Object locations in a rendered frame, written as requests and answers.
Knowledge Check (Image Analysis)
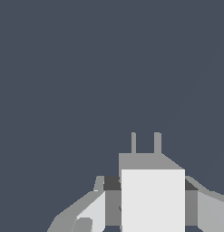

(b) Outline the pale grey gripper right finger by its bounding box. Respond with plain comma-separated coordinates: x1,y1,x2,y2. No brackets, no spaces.
184,175,224,232

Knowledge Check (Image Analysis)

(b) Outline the white two-prong charger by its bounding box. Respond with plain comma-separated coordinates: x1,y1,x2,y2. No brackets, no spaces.
118,131,186,232

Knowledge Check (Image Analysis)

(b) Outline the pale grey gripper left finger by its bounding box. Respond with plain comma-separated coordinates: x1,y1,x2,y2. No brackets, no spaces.
46,175,122,232

